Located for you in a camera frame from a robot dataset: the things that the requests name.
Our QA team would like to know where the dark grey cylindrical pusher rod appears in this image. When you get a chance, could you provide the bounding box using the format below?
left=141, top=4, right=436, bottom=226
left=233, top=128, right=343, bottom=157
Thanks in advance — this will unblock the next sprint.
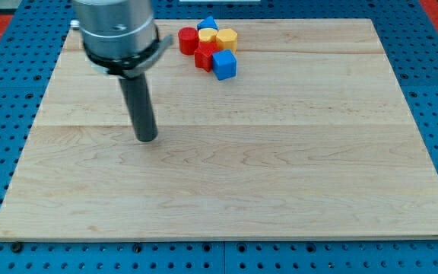
left=119, top=74, right=158, bottom=142

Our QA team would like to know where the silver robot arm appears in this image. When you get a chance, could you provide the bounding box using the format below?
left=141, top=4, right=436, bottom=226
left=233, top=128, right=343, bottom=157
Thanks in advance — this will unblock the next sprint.
left=71, top=0, right=173, bottom=142

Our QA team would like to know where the red cylinder block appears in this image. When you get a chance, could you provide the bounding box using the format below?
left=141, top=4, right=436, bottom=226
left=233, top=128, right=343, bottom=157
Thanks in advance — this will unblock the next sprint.
left=178, top=27, right=199, bottom=56

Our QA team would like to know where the red star block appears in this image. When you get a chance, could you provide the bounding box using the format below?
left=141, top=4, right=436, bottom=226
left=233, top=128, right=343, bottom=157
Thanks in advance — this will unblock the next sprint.
left=194, top=41, right=219, bottom=72

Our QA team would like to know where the yellow cylinder block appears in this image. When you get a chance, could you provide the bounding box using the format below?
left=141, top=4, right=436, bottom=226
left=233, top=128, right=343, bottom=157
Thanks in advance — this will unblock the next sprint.
left=198, top=27, right=218, bottom=43

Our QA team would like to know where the blue cube block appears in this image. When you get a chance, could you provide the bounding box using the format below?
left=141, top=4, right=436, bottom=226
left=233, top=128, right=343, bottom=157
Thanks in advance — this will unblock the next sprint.
left=212, top=49, right=237, bottom=81

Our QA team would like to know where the blue triangular block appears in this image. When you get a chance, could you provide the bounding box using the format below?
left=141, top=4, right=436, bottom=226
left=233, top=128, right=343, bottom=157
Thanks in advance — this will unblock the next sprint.
left=197, top=16, right=218, bottom=30

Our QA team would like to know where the yellow hexagonal block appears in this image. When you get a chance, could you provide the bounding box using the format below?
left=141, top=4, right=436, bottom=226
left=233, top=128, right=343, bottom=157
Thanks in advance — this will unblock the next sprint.
left=215, top=28, right=238, bottom=53

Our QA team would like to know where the light wooden board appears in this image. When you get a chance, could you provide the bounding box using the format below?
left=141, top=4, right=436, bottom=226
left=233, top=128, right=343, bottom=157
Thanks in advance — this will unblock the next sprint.
left=0, top=19, right=438, bottom=242

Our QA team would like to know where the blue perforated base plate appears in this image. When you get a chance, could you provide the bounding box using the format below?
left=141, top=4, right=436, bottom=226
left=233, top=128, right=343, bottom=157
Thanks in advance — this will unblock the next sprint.
left=0, top=0, right=438, bottom=273

